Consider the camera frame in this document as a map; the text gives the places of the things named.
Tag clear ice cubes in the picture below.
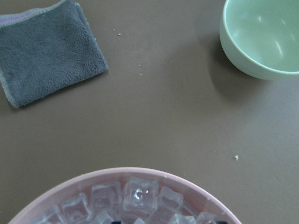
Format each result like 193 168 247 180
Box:
31 177 224 224

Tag grey folded cloth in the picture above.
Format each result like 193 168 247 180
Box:
0 0 108 108

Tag pink bowl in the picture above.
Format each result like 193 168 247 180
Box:
10 167 240 224

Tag mint green bowl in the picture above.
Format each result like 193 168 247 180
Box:
219 0 299 80

